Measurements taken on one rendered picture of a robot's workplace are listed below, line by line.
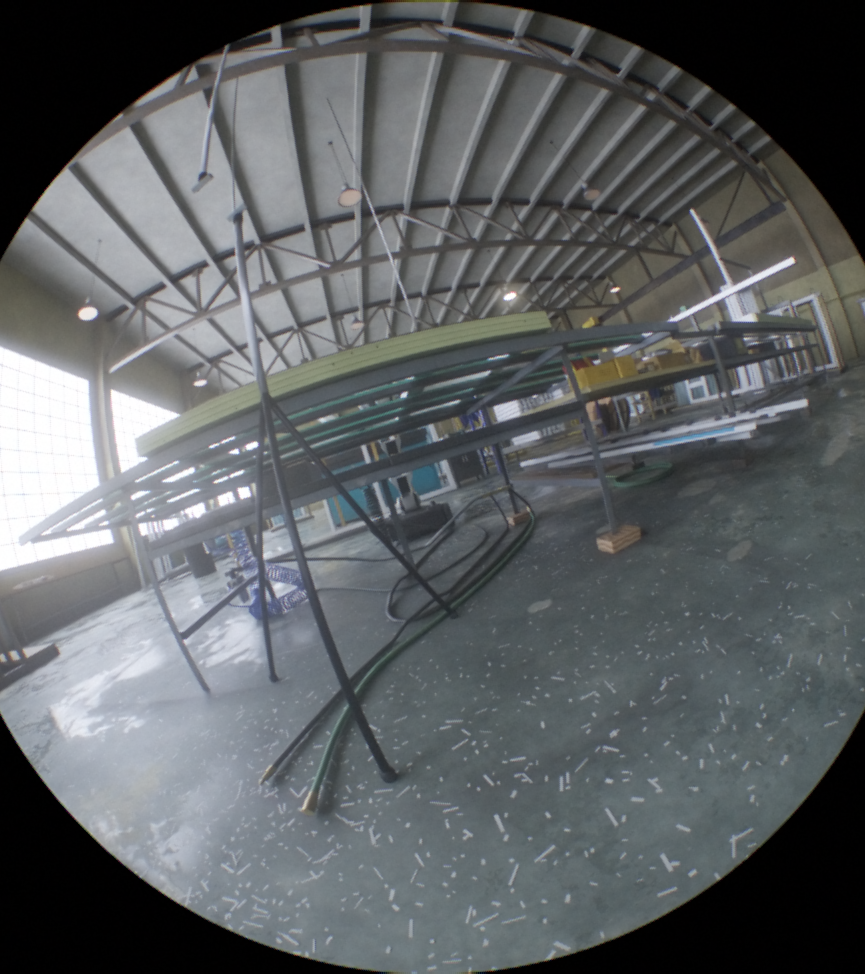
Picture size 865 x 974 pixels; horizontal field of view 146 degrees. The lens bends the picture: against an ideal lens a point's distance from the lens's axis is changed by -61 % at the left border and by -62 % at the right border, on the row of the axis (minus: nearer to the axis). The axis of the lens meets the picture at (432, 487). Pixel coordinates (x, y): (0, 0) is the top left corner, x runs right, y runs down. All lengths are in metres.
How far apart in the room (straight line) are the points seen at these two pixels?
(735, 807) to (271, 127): 9.32
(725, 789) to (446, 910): 0.40
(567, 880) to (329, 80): 8.98
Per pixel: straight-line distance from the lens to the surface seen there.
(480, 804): 0.63
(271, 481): 1.36
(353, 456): 5.94
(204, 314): 10.21
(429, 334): 1.09
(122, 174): 9.35
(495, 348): 1.16
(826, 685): 0.76
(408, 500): 2.86
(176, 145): 8.95
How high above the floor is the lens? 0.52
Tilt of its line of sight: 4 degrees down
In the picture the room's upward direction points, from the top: 18 degrees counter-clockwise
